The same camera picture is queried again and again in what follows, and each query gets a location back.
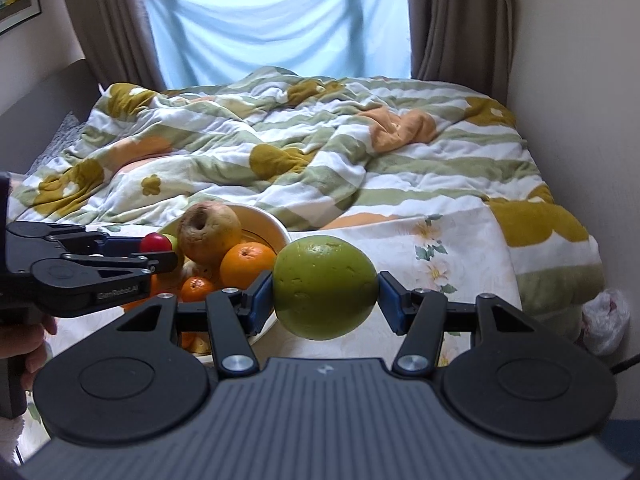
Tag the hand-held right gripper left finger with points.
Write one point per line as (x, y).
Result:
(259, 305)

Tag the grey patterned pillow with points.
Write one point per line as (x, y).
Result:
(62, 142)

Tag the floral cream tablecloth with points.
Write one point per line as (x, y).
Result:
(450, 240)

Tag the light blue window sheet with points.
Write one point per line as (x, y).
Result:
(275, 25)

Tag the small mandarin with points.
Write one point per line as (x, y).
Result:
(199, 290)

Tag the medium orange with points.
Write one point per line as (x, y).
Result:
(247, 265)

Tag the red cherry tomato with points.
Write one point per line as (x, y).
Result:
(155, 243)

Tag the small green apple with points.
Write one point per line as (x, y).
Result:
(172, 243)

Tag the brown curtain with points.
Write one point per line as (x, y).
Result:
(460, 25)
(115, 20)

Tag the cream bowl with orange pattern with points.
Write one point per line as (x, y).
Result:
(267, 230)

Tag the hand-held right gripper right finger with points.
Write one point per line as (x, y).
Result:
(395, 305)

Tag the green striped flower blanket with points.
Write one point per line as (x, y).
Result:
(300, 160)

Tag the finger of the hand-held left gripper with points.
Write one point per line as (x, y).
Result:
(160, 261)
(65, 234)

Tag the person's left hand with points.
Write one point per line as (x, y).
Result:
(35, 345)

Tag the white plastic bag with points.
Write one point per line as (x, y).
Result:
(605, 322)

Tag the wrinkled brown apple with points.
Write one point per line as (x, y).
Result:
(210, 232)

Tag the large green apple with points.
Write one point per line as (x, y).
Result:
(325, 287)

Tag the white fuzzy cloth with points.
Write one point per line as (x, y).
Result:
(10, 437)

